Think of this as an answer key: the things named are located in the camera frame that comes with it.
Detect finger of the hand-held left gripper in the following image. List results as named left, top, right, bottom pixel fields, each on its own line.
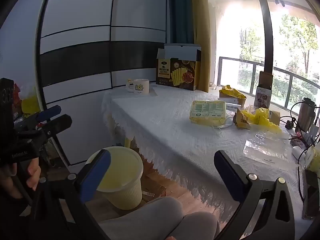
left=19, top=114, right=73, bottom=145
left=17, top=105, right=62, bottom=130

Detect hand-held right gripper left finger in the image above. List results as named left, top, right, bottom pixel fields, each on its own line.
left=32, top=149, right=112, bottom=240

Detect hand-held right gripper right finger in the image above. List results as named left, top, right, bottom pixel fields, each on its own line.
left=214, top=150, right=296, bottom=240

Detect pale yellow trash bin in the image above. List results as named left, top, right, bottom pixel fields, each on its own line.
left=85, top=146, right=144, bottom=210

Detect person's left hand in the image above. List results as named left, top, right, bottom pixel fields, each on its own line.
left=0, top=160, right=42, bottom=198

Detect yellow crinkled packet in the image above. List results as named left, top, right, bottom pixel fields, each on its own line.
left=21, top=87, right=42, bottom=114

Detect red crinkled packet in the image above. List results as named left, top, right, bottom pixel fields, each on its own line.
left=14, top=84, right=23, bottom=113

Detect brown paper snack bag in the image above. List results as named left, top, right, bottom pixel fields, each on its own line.
left=233, top=109, right=251, bottom=130

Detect brown cardboard piece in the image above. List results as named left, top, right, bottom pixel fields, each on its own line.
left=142, top=155, right=168, bottom=203

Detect flat yellow food packet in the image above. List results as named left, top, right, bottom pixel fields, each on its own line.
left=189, top=100, right=227, bottom=126

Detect crumpled yellow plastic bag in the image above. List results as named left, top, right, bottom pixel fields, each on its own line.
left=241, top=107, right=284, bottom=134

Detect white lace tablecloth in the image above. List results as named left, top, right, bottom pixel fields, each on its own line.
left=101, top=84, right=308, bottom=233

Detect person's grey trouser legs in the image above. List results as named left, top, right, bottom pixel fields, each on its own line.
left=99, top=197, right=220, bottom=240

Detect kraft paper bowl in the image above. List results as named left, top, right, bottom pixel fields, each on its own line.
left=219, top=90, right=247, bottom=108

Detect white rounded device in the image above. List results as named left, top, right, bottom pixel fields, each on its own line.
left=292, top=145, right=306, bottom=160

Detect white box with food picture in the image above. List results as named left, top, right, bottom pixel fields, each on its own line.
left=254, top=71, right=273, bottom=109

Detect cream cartoon mug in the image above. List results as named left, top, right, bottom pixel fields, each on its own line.
left=126, top=78, right=150, bottom=95

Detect steel thermos flask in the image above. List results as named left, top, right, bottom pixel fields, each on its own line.
left=295, top=97, right=316, bottom=133

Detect black balcony railing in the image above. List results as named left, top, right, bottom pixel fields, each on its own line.
left=218, top=56, right=320, bottom=108

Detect white and black wardrobe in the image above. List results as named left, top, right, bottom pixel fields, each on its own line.
left=0, top=0, right=168, bottom=165

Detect brown cracker box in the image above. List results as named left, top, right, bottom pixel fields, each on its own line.
left=156, top=43, right=202, bottom=91

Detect yellow curtain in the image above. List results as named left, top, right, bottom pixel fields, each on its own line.
left=190, top=0, right=213, bottom=93

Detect teal curtain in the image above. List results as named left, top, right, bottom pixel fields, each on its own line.
left=167, top=0, right=195, bottom=44

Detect black power cable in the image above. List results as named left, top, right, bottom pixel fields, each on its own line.
left=279, top=102, right=320, bottom=203

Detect black window frame post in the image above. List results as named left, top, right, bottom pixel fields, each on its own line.
left=252, top=0, right=274, bottom=74

